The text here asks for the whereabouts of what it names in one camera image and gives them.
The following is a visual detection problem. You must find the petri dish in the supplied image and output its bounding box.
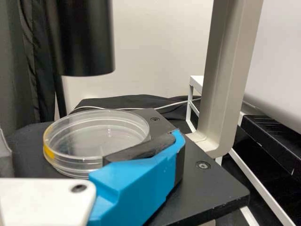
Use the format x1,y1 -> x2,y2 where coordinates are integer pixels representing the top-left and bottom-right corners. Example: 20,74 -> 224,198
42,108 -> 151,178

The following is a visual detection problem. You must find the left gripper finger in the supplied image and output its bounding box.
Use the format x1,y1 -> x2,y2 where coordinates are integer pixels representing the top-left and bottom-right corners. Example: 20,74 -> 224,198
88,130 -> 186,226

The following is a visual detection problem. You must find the white cable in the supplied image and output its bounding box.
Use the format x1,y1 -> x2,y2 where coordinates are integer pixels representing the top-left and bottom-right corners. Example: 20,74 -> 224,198
77,97 -> 202,111

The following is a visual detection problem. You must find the cream microscope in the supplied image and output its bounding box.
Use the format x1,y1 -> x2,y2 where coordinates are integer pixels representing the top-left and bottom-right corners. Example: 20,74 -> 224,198
7,0 -> 264,226

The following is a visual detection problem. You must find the white wire rack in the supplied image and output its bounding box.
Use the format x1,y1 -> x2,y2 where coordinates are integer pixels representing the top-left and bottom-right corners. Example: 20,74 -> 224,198
185,75 -> 301,226

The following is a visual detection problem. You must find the white box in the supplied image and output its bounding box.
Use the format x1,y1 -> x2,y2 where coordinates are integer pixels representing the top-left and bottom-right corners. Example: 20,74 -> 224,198
242,0 -> 301,116

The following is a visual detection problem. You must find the black platform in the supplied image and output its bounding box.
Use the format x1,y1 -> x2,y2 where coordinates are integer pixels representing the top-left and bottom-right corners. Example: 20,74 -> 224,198
241,112 -> 301,177

